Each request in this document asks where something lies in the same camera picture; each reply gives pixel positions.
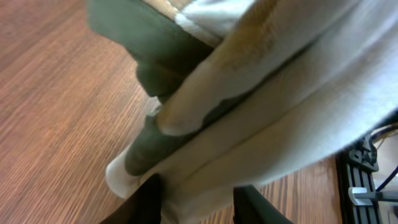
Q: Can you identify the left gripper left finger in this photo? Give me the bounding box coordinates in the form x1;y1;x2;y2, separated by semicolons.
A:
99;174;162;224

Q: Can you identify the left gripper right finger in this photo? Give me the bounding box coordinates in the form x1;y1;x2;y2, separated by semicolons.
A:
233;185;292;224

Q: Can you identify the white and beige cloth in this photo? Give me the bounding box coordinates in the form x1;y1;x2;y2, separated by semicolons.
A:
104;0;398;224

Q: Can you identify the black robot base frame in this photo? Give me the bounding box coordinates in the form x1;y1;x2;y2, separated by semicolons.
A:
336;118;397;224

